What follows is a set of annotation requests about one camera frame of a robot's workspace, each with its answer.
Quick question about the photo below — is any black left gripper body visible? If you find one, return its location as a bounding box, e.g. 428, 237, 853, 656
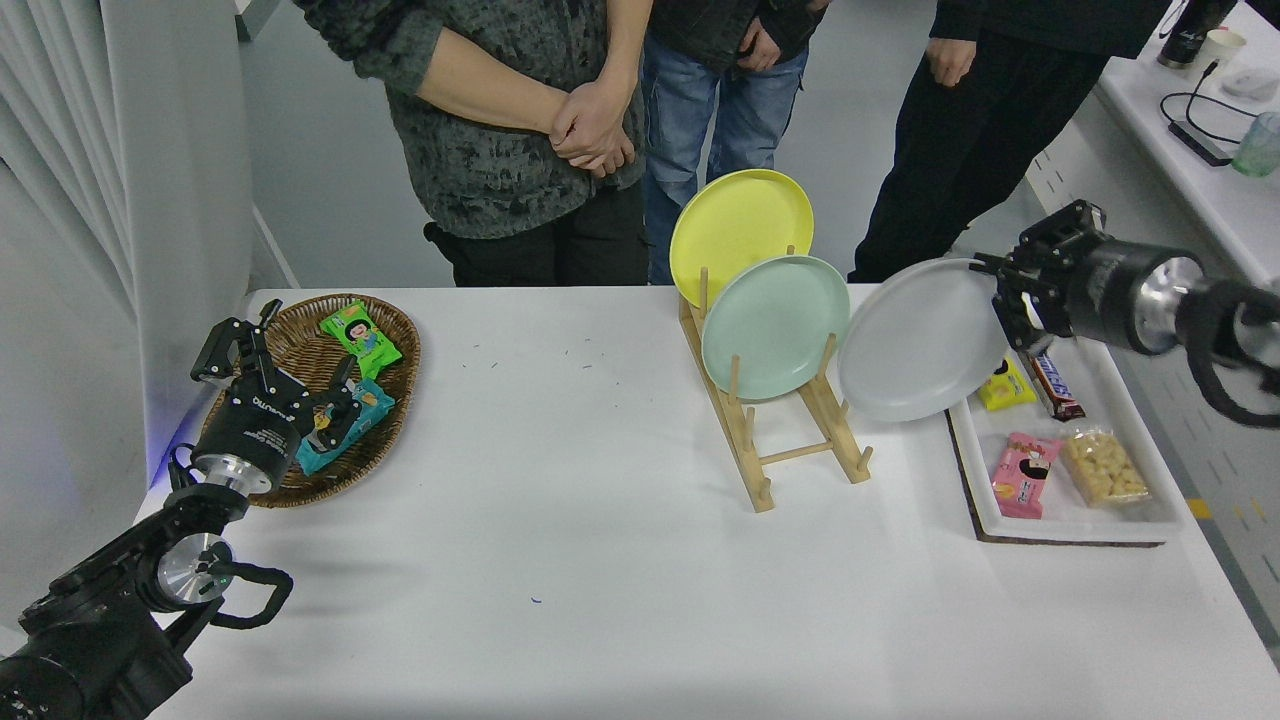
198, 376, 314, 491

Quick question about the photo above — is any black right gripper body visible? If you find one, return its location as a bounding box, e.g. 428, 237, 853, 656
1058, 239, 1153, 347

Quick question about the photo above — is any grey plate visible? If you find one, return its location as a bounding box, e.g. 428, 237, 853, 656
837, 258, 1011, 423

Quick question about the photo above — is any mint green plate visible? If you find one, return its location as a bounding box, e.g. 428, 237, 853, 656
701, 255, 852, 402

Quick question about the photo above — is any yellow plate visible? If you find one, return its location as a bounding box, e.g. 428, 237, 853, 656
669, 169, 815, 309

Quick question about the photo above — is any wooden plate rack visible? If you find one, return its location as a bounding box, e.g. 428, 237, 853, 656
678, 245, 874, 513

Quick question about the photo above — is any person's right hand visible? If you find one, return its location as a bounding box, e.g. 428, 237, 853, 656
573, 144, 637, 180
925, 38, 977, 89

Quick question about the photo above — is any person's hand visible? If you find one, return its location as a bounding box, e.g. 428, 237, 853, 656
737, 14, 788, 74

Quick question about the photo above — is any person's left hand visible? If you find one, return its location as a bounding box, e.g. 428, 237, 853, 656
548, 78, 637, 162

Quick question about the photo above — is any teal snack pack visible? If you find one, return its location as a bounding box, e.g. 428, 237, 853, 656
294, 378, 395, 476

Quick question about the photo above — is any brown wicker basket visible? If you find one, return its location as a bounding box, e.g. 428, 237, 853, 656
195, 293, 421, 510

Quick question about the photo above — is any green snack pack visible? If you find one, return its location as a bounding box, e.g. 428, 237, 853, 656
320, 302, 403, 381

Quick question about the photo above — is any white side desk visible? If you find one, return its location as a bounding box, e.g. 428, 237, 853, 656
1022, 0, 1280, 641

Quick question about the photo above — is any yellow snack bar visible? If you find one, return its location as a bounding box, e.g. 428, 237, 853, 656
977, 355, 1038, 413

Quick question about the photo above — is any brown Snickers bar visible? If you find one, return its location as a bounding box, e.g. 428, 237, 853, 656
1020, 345, 1087, 421

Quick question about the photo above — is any person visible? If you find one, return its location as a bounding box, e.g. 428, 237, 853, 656
848, 0, 1171, 285
290, 0, 656, 288
640, 0, 831, 286

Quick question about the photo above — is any flat black device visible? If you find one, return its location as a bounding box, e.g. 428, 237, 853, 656
1167, 120, 1234, 169

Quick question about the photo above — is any clear puffed snack pack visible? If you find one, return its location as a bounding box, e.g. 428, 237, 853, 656
1058, 425, 1153, 508

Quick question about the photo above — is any pink snack bar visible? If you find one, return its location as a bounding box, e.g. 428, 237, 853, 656
990, 432, 1063, 519

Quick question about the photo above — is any translucent green cup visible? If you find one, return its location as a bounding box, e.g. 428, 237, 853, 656
1230, 111, 1280, 180

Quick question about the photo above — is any white rectangular tray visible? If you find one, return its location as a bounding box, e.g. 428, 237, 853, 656
945, 330, 1188, 543

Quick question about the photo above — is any black bottle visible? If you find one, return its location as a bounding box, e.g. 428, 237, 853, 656
1155, 0, 1237, 71

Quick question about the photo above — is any white computer mouse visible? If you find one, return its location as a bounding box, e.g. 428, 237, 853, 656
1220, 66, 1280, 101

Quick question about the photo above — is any white paper cup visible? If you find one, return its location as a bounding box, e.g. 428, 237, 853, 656
1198, 28, 1247, 87

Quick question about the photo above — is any white curtain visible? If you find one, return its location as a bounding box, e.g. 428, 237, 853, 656
0, 0, 254, 633

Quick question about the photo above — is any grey cabinet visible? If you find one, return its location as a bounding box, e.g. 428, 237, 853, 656
233, 0, 301, 44

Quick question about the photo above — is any black cable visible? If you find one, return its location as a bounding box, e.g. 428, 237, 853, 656
1159, 58, 1257, 147

